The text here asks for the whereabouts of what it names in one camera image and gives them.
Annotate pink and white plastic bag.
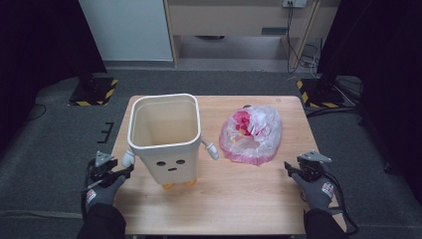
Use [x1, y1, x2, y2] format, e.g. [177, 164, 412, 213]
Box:
[218, 105, 284, 166]

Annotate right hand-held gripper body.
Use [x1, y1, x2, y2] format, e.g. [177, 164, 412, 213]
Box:
[297, 150, 333, 183]

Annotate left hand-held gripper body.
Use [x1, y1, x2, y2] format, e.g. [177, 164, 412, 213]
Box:
[89, 150, 119, 183]

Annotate black stand with striped base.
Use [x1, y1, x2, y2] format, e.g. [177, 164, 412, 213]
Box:
[68, 59, 119, 108]
[296, 63, 346, 110]

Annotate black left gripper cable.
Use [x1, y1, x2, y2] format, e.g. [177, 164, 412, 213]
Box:
[81, 158, 98, 221]

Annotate white panel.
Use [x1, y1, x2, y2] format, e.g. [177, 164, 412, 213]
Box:
[79, 0, 174, 63]

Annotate black floor cable bundle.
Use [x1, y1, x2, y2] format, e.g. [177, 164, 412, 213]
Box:
[305, 105, 360, 120]

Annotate person's left hand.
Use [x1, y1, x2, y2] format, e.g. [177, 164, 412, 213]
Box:
[85, 174, 127, 209]

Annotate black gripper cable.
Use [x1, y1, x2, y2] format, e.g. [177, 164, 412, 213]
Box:
[326, 171, 360, 236]
[81, 158, 98, 221]

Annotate white power socket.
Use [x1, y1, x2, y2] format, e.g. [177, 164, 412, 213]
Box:
[282, 0, 309, 9]

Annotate black curtain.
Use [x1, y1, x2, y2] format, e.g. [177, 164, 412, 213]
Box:
[0, 0, 107, 152]
[316, 0, 422, 204]

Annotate cream trash bin with face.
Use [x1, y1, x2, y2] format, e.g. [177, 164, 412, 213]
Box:
[121, 93, 221, 191]

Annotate beige wooden desk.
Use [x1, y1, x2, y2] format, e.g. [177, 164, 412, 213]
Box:
[163, 0, 341, 69]

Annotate person's right hand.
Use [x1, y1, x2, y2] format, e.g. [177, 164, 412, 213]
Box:
[292, 170, 336, 212]

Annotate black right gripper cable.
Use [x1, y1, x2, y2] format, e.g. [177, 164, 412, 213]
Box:
[326, 171, 360, 236]

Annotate black desk cables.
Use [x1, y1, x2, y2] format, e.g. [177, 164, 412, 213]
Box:
[286, 0, 321, 76]

